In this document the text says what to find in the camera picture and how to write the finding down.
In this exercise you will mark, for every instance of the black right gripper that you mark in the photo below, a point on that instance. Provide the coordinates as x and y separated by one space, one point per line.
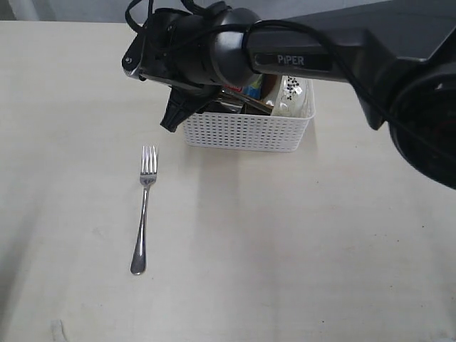
185 100

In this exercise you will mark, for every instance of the silver metal fork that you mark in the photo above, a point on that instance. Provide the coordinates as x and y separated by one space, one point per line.
148 177

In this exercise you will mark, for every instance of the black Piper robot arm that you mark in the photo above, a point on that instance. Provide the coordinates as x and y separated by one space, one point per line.
398 56

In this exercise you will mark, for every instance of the blue chips bag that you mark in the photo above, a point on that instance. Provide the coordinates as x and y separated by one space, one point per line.
253 90

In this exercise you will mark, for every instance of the lower wooden chopstick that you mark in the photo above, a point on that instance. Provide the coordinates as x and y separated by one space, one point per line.
248 100

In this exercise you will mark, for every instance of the white perforated plastic basket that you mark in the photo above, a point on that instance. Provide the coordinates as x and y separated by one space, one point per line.
248 131

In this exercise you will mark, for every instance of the brown round plate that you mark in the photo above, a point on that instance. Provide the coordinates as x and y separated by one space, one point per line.
268 84

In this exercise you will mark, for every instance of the white floral ceramic bowl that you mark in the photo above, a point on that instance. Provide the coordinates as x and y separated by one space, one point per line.
288 97

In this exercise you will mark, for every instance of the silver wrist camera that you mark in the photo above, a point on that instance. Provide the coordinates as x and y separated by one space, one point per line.
131 65

